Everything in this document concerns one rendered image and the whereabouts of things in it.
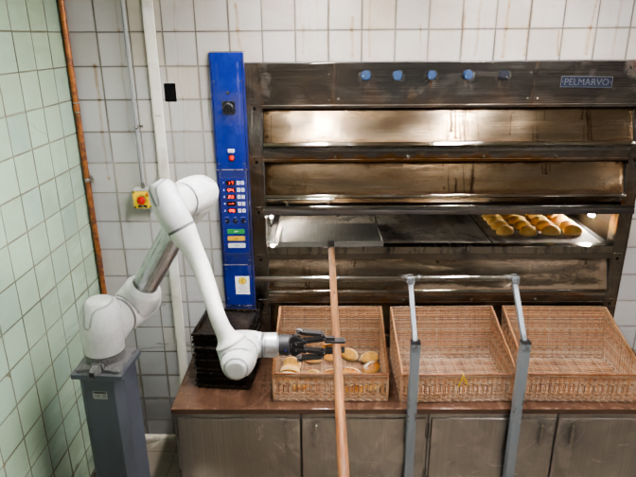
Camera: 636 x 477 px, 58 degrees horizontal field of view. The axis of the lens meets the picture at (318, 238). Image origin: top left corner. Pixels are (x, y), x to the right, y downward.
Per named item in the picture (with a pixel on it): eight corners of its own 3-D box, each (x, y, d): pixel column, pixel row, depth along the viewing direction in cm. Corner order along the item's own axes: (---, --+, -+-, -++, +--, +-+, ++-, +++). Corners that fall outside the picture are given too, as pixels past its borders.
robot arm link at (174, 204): (185, 225, 190) (206, 214, 202) (158, 177, 188) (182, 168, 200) (158, 239, 196) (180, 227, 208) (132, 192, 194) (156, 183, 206)
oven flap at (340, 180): (265, 199, 289) (265, 159, 288) (621, 198, 287) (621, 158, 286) (264, 199, 284) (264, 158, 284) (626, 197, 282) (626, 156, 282)
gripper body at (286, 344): (278, 328, 206) (304, 328, 206) (279, 349, 209) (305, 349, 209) (277, 340, 199) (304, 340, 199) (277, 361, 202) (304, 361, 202)
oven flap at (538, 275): (269, 292, 306) (269, 256, 306) (605, 291, 304) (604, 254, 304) (268, 293, 301) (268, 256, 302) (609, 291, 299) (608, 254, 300)
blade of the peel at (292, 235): (383, 246, 298) (383, 240, 297) (278, 246, 298) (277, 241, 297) (377, 223, 332) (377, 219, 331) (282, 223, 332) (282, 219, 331)
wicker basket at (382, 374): (279, 349, 317) (277, 304, 308) (380, 349, 316) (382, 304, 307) (271, 402, 271) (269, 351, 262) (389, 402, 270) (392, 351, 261)
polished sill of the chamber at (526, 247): (268, 250, 305) (267, 243, 304) (607, 249, 303) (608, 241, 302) (266, 254, 299) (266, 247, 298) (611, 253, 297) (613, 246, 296)
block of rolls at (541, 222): (469, 205, 367) (470, 197, 365) (544, 205, 367) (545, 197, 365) (497, 237, 310) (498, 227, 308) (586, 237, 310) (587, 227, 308)
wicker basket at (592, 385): (495, 349, 315) (500, 304, 306) (598, 350, 314) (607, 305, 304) (521, 402, 270) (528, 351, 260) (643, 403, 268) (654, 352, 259)
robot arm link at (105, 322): (74, 355, 222) (64, 304, 214) (105, 333, 238) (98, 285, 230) (107, 362, 216) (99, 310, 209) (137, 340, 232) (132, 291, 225)
